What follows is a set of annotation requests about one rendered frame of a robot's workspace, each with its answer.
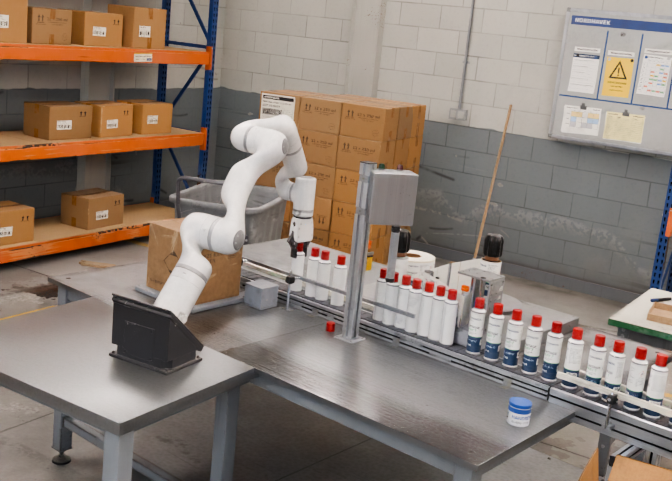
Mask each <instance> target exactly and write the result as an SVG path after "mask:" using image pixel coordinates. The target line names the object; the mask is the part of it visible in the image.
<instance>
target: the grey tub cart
mask: <svg viewBox="0 0 672 481"><path fill-rule="evenodd" d="M182 180H188V181H195V182H201V184H198V185H196V186H193V187H190V188H187V189H185V190H182V191H180V182H181V181H182ZM224 182H225V180H211V179H204V178H197V177H190V176H180V177H179V178H178V179H177V181H176V193H174V194H171V195H170V196H169V201H170V202H172V203H175V219H176V218H186V217H187V216H188V215H190V214H192V213H205V214H209V215H213V216H217V217H221V218H224V217H225V216H226V213H227V208H226V206H225V205H224V203H223V201H222V198H221V191H222V187H223V184H224ZM286 202H287V200H284V199H282V198H280V197H279V195H278V192H277V189H276V188H274V187H267V186H261V185H254V187H253V189H252V191H251V193H250V195H249V197H248V200H247V203H246V208H245V241H244V244H243V245H248V244H254V243H260V242H266V241H272V240H279V239H280V238H281V232H282V226H283V220H284V214H285V208H286Z"/></svg>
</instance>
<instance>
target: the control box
mask: <svg viewBox="0 0 672 481"><path fill-rule="evenodd" d="M418 177H419V175H417V174H416V173H414V172H412V171H410V170H403V171H397V170H394V169H385V170H379V169H377V170H373V169H372V170H371V171H370V179H369V189H368V198H367V208H366V215H365V216H366V217H365V222H367V223H368V224H373V225H396V226H412V225H413V219H414V210H415V202H416V194H417V186H418Z"/></svg>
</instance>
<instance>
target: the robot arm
mask: <svg viewBox="0 0 672 481"><path fill-rule="evenodd" d="M230 139H231V143H232V144H233V146H234V147H235V148H236V149H238V150H240V151H243V152H247V153H252V154H253V155H252V156H250V157H248V158H246V159H244V160H242V161H240V162H238V163H236V164H235V165H234V166H233V167H232V168H231V170H230V171H229V173H228V175H227V178H226V180H225V182H224V184H223V187H222V191H221V198H222V201H223V203H224V205H225V206H226V208H227V213H226V216H225V217H224V218H221V217H217V216H213V215H209V214H205V213H192V214H190V215H188V216H187V217H186V218H185V219H184V220H183V222H182V224H181V226H180V236H181V241H182V254H181V257H180V259H179V261H178V262H177V264H176V266H175V268H174V270H173V271H172V273H171V275H170V276H169V278H168V280H167V282H166V283H165V285H164V287H163V289H162V290H161V292H160V294H159V296H158V297H157V299H156V301H155V302H154V304H153V305H154V306H157V307H161V308H164V309H167V310H171V311H172V312H173V313H174V314H175V315H176V316H177V317H178V318H179V319H180V321H181V322H182V323H183V324H184V323H186V322H187V318H188V316H189V314H190V312H191V310H192V309H193V307H194V305H195V303H196V301H197V299H198V298H199V296H200V294H201V292H202V290H203V289H204V287H205V285H206V283H207V281H208V280H209V278H210V276H211V273H212V266H211V264H210V263H209V261H208V260H207V259H206V258H205V257H203V256H202V255H201V252H202V250H203V249H207V250H210V251H214V252H218V253H221V254H226V255H229V254H234V253H236V252H238V251H239V250H240V249H241V248H242V246H243V244H244V241H245V208H246V203H247V200H248V197H249V195H250V193H251V191H252V189H253V187H254V185H255V183H256V181H257V179H258V178H259V177H260V176H261V175H262V174H263V173H264V172H266V171H268V170H269V169H271V168H273V167H274V166H276V165H277V164H279V163H280V162H281V161H283V164H284V166H283V167H282V168H281V169H280V170H279V172H278V173H277V175H276V178H275V186H276V189H277V192H278V195H279V197H280V198H282V199H284V200H287V201H292V202H293V212H292V214H294V215H293V218H292V221H291V226H290V233H289V238H288V239H287V242H288V244H289V245H290V248H291V254H290V257H292V258H295V259H296V258H297V251H298V249H297V246H298V243H301V242H303V243H304V245H303V252H304V253H305V257H306V256H307V248H308V247H309V244H310V242H311V240H312V239H313V217H311V216H313V210H314V200H315V190H316V178H314V177H311V176H303V175H304V174H305V173H306V171H307V162H306V159H305V155H304V151H303V148H302V144H301V141H300V137H299V134H298V130H297V127H296V124H295V122H294V121H293V119H292V118H290V117H289V116H287V115H278V116H275V117H271V118H266V119H256V120H249V121H245V122H243V123H240V124H239V125H237V126H236V127H235V128H234V129H233V130H232V132H231V136H230ZM295 177H296V180H295V183H293V182H291V181H290V180H289V178H295ZM294 242H295V245H294Z"/></svg>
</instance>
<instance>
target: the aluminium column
mask: <svg viewBox="0 0 672 481"><path fill-rule="evenodd" d="M372 169H373V170H377V163H376V162H371V161H360V170H359V174H362V175H366V176H370V171H371V170H372ZM368 189H369V183H366V182H361V181H358V188H357V198H356V206H357V207H360V208H363V209H366V208H367V198H368ZM365 217H366V216H365V215H359V214H356V213H355V217H354V226H353V235H352V245H351V254H350V263H349V273H348V282H347V292H346V301H345V310H344V320H343V329H342V337H343V338H346V339H348V340H354V339H357V338H358V333H359V324H360V315H361V306H362V297H363V288H364V279H365V270H366V261H367V252H368V243H369V234H370V225H371V224H368V223H367V222H365Z"/></svg>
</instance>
